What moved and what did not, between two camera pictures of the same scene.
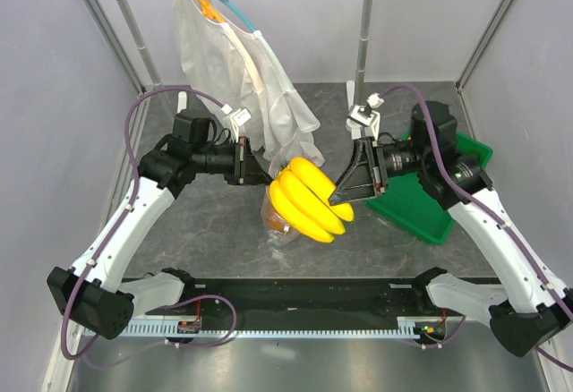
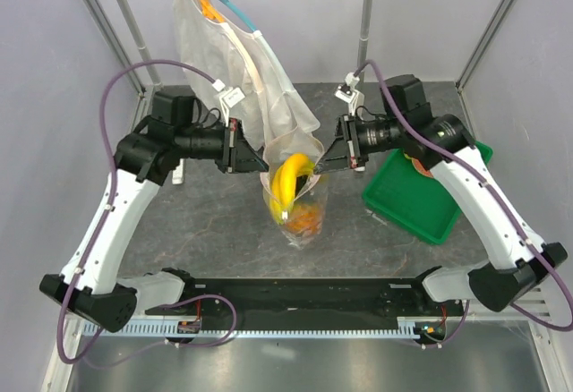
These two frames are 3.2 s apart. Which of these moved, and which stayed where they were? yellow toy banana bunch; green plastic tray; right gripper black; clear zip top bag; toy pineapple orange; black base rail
Moved: clear zip top bag; right gripper black; toy pineapple orange; yellow toy banana bunch
Stayed: green plastic tray; black base rail
